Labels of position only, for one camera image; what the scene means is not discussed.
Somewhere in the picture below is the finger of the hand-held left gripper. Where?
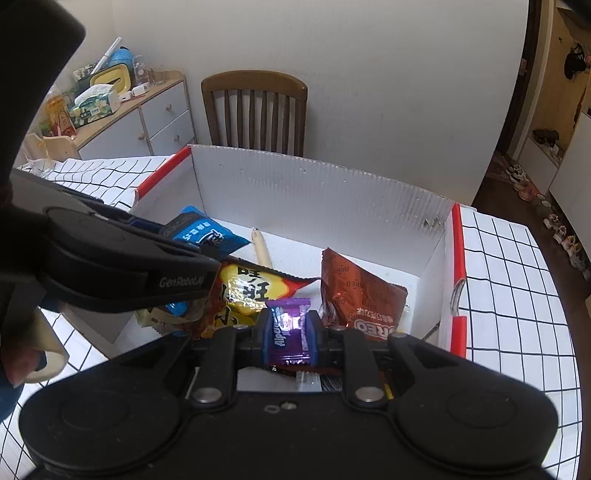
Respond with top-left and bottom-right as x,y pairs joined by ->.
92,200 -> 206,254

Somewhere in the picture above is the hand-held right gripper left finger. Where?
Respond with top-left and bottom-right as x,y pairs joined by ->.
106,309 -> 278,409

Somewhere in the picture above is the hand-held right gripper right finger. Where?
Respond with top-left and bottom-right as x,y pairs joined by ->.
305,310 -> 509,410

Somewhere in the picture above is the purple candy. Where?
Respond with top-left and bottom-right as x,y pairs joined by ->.
265,298 -> 311,367

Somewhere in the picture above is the orange chips packet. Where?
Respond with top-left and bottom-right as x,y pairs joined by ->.
194,258 -> 321,340

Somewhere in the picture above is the blue snack packet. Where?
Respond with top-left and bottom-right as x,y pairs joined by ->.
164,206 -> 250,320

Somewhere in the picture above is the brown cookie packet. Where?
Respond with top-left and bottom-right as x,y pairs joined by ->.
320,247 -> 409,342

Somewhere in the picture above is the sausage stick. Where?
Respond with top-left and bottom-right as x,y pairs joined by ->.
250,227 -> 274,269

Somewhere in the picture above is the red cardboard box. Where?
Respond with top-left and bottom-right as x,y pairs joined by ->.
111,144 -> 474,395

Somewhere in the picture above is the person's left hand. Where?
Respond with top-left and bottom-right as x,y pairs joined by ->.
0,342 -> 47,389

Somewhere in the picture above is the beige curved object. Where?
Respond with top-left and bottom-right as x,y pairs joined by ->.
23,309 -> 71,383

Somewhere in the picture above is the wooden top side cabinet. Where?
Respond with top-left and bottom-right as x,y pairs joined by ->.
46,70 -> 197,162

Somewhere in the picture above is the green white tissue pack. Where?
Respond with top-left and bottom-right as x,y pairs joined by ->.
69,84 -> 122,126

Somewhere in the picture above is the orange snack bag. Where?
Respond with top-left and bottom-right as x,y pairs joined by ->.
44,90 -> 77,139

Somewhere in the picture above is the yellow blue lunch bag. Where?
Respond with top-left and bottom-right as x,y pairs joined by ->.
90,48 -> 136,95

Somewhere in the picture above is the white stick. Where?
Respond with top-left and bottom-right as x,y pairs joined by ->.
90,37 -> 125,75

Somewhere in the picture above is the wooden chair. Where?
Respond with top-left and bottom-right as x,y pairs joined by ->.
201,70 -> 308,158

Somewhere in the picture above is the black checked white tablecloth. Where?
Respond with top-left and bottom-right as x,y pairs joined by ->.
0,154 -> 580,480

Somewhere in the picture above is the row of shoes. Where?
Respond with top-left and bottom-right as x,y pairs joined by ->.
505,157 -> 591,282

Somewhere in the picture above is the white low cabinet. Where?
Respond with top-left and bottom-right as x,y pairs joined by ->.
547,106 -> 591,204

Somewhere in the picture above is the black hanging bag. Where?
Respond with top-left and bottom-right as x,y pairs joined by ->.
564,44 -> 590,79

